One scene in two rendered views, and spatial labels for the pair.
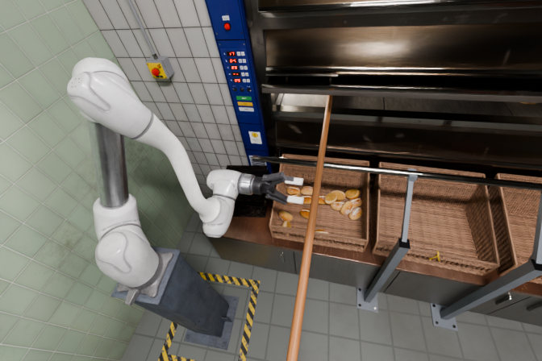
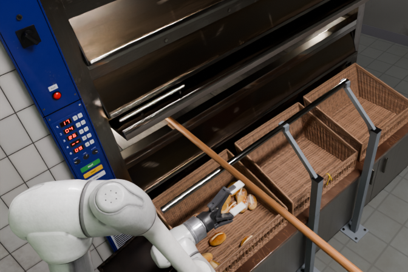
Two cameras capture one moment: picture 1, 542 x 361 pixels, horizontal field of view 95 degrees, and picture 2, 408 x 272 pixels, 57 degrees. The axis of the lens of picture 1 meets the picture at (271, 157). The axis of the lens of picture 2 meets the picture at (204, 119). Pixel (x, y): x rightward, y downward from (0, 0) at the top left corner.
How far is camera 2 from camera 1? 0.79 m
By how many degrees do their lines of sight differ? 38
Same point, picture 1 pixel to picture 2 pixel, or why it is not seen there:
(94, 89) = (131, 190)
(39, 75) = not seen: outside the picture
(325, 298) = not seen: outside the picture
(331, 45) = (159, 64)
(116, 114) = (147, 204)
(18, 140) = not seen: outside the picture
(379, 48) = (197, 48)
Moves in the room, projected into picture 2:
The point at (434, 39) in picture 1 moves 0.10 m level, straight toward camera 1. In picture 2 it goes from (227, 26) to (237, 34)
